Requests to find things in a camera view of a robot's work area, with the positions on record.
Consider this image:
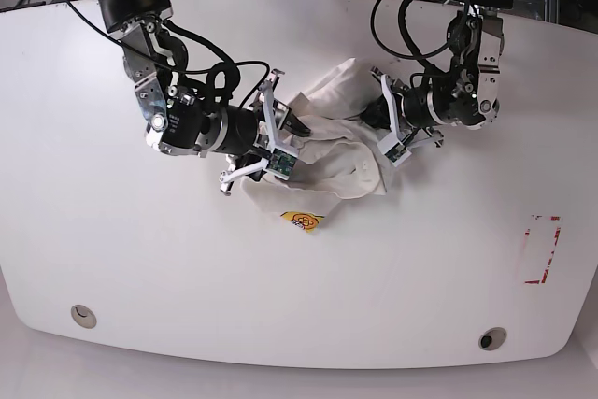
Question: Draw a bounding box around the right table grommet hole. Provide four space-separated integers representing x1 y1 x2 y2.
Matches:
478 327 507 351

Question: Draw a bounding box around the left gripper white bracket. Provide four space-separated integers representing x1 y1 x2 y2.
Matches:
360 64 445 167

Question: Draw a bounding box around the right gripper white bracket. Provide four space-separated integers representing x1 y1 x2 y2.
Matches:
220 69 311 196

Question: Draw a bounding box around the left table grommet hole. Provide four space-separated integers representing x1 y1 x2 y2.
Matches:
70 305 97 329

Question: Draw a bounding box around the table grommet hole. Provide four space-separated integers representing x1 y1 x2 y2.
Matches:
478 327 507 351
70 305 97 329

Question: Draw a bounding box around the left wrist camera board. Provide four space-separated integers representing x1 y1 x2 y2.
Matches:
377 134 412 167

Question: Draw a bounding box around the white t-shirt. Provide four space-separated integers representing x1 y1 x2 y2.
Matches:
241 58 395 233

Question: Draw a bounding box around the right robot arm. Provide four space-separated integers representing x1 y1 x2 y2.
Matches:
97 0 310 194

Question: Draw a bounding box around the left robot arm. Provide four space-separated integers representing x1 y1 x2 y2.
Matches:
361 0 514 166

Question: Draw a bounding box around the red tape rectangle marking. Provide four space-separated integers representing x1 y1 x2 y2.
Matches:
518 215 562 285

